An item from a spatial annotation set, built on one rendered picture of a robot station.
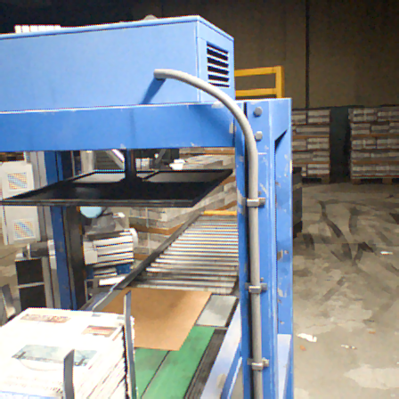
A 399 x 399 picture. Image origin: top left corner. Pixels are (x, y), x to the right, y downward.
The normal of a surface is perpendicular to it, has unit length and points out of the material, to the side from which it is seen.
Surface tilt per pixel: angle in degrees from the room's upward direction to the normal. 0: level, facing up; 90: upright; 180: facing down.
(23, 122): 90
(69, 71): 90
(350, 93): 90
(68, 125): 90
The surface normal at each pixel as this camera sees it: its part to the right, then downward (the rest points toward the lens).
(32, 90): -0.25, 0.21
